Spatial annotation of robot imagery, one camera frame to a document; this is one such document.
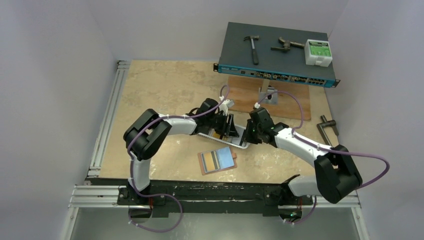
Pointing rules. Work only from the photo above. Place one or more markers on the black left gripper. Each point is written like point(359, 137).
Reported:
point(227, 129)

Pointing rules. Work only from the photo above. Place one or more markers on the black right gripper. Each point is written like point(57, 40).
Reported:
point(252, 129)

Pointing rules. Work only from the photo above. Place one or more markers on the tan leather card holder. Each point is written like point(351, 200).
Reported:
point(226, 156)

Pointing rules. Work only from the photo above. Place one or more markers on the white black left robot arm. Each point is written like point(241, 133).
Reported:
point(146, 135)

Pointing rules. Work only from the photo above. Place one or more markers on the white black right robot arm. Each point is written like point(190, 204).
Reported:
point(336, 174)

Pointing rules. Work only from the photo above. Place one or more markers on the gold magnetic stripe card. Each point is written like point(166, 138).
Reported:
point(217, 135)

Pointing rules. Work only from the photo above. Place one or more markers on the white plastic basket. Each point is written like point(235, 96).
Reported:
point(225, 137)

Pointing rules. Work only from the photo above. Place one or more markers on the plywood board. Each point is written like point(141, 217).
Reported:
point(246, 91)

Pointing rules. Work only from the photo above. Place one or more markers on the small hammer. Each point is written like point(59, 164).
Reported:
point(254, 53)

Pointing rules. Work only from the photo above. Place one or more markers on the white green electrical box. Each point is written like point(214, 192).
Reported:
point(318, 53)

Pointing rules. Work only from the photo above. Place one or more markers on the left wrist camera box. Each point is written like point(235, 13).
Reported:
point(225, 105)

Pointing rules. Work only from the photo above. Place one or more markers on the grey metal stand bracket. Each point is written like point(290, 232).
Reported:
point(267, 94)

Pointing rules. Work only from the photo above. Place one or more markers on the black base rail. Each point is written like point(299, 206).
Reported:
point(164, 197)

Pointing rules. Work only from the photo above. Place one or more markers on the blue network switch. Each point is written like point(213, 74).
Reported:
point(290, 67)

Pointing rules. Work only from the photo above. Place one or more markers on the aluminium frame rails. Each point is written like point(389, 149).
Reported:
point(167, 86)

